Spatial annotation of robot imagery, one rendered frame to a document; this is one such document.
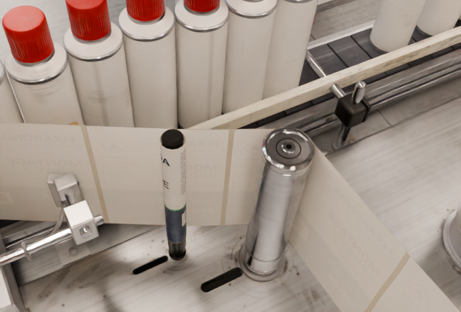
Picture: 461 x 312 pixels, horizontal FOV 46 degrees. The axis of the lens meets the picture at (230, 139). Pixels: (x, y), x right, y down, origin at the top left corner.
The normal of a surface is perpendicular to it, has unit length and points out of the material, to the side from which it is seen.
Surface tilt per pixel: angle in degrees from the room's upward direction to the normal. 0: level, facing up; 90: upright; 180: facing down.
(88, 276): 0
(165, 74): 90
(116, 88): 90
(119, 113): 90
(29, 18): 3
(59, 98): 90
